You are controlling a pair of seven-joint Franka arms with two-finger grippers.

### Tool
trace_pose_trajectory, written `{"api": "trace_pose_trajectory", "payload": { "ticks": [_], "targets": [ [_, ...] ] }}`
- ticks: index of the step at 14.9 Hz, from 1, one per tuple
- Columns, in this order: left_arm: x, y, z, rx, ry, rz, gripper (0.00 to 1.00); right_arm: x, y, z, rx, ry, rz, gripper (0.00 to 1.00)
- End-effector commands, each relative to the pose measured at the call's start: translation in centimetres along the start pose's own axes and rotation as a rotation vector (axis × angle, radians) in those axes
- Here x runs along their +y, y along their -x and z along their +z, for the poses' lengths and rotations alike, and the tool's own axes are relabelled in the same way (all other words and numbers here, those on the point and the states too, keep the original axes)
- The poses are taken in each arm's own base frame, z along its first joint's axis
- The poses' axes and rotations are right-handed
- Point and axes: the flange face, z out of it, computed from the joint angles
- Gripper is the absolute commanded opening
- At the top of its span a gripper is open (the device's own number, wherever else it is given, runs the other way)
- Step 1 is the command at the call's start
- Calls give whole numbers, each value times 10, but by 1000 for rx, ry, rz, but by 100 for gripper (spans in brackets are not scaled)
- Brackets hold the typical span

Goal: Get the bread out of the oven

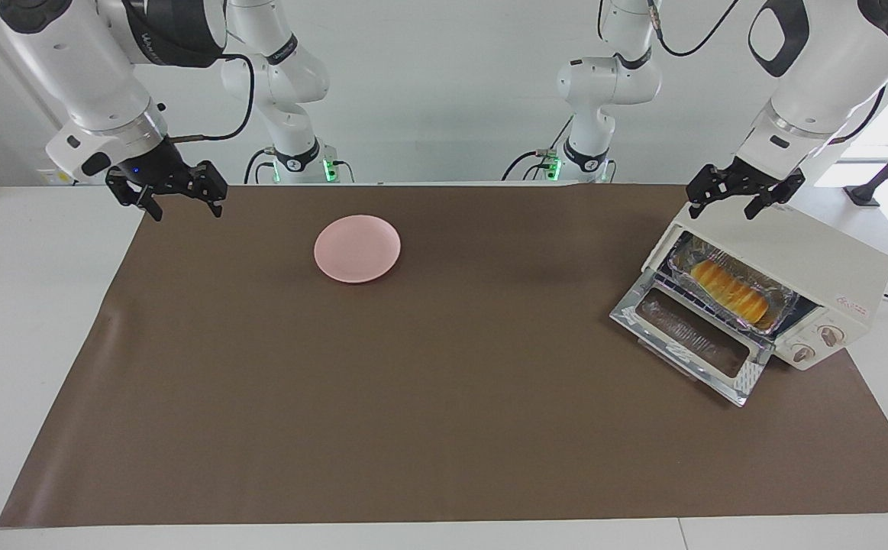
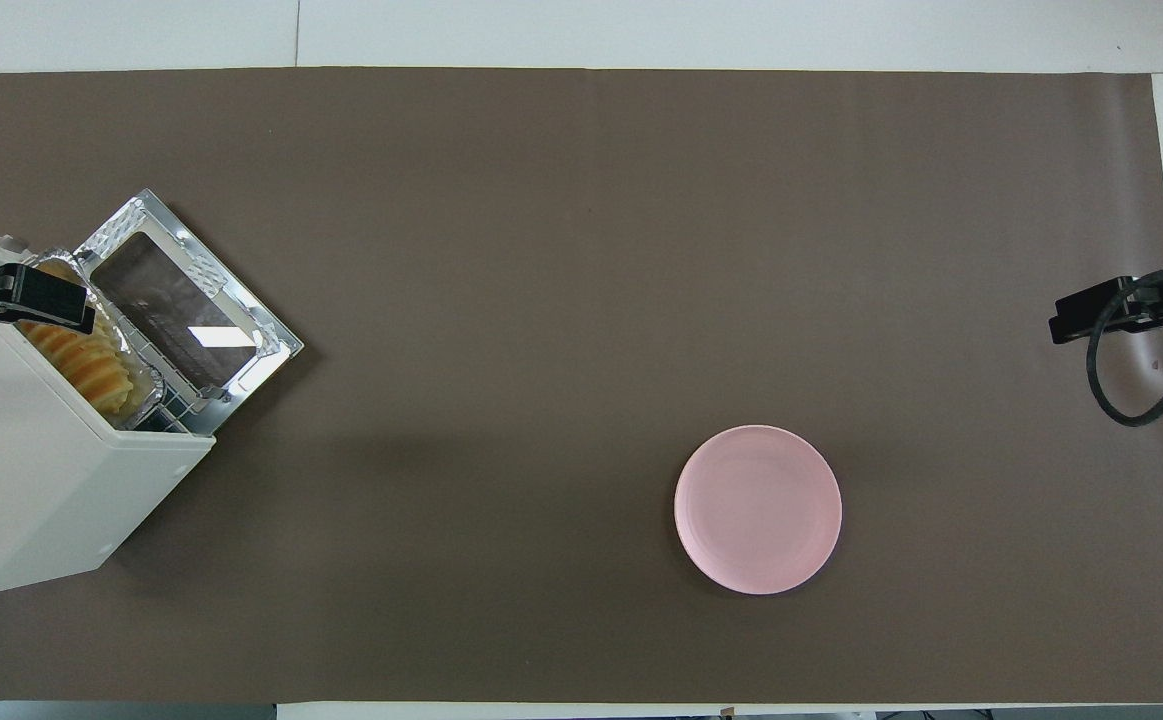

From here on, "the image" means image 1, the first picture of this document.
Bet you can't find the golden bread loaf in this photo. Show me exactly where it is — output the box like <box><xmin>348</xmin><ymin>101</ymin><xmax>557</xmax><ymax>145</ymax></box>
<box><xmin>689</xmin><ymin>259</ymin><xmax>771</xmax><ymax>325</ymax></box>

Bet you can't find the brown table mat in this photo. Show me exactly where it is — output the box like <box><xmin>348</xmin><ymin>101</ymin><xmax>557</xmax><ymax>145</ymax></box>
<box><xmin>0</xmin><ymin>183</ymin><xmax>888</xmax><ymax>529</ymax></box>

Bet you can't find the black left base cable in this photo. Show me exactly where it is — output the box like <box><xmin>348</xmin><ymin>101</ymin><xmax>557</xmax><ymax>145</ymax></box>
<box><xmin>500</xmin><ymin>115</ymin><xmax>574</xmax><ymax>183</ymax></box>

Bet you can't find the glass oven door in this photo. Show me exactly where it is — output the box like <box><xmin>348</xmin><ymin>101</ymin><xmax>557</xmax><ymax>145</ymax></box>
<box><xmin>609</xmin><ymin>269</ymin><xmax>775</xmax><ymax>408</ymax></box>

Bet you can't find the black base cable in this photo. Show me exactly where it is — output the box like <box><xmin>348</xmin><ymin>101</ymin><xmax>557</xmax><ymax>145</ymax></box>
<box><xmin>243</xmin><ymin>147</ymin><xmax>276</xmax><ymax>185</ymax></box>
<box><xmin>500</xmin><ymin>115</ymin><xmax>574</xmax><ymax>183</ymax></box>

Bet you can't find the pink round plate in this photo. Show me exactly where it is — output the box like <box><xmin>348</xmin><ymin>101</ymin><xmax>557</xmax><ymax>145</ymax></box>
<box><xmin>314</xmin><ymin>215</ymin><xmax>402</xmax><ymax>284</ymax></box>

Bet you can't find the metal oven wire rack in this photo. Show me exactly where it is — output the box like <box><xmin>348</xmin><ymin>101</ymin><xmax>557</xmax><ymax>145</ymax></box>
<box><xmin>651</xmin><ymin>229</ymin><xmax>797</xmax><ymax>341</ymax></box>

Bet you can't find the aluminium foil tray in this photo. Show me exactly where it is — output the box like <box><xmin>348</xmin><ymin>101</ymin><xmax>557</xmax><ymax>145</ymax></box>
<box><xmin>667</xmin><ymin>234</ymin><xmax>800</xmax><ymax>335</ymax></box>

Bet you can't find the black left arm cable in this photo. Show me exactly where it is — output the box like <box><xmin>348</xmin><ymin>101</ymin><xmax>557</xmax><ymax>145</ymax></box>
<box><xmin>646</xmin><ymin>0</ymin><xmax>887</xmax><ymax>146</ymax></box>

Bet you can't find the white toaster oven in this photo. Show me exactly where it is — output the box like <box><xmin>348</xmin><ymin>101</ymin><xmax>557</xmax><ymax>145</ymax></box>
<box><xmin>642</xmin><ymin>200</ymin><xmax>888</xmax><ymax>372</ymax></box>

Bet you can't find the black camera stand base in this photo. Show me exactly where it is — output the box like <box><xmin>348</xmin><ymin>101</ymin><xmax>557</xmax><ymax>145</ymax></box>
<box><xmin>844</xmin><ymin>124</ymin><xmax>888</xmax><ymax>208</ymax></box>

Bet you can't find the black right base cable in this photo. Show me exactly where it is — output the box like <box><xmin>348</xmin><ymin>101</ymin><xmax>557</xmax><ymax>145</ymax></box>
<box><xmin>243</xmin><ymin>147</ymin><xmax>276</xmax><ymax>185</ymax></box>

